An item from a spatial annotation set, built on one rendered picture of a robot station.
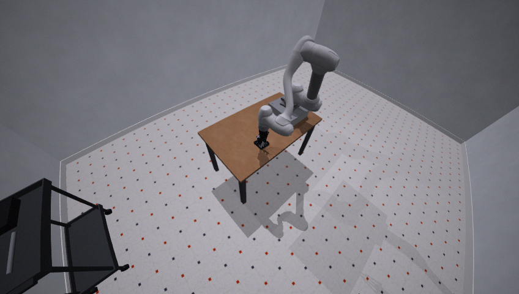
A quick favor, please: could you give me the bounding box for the black knob box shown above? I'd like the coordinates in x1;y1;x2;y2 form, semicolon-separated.
254;140;269;149

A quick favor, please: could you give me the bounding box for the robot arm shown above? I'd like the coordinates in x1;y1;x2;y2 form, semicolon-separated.
258;36;340;137

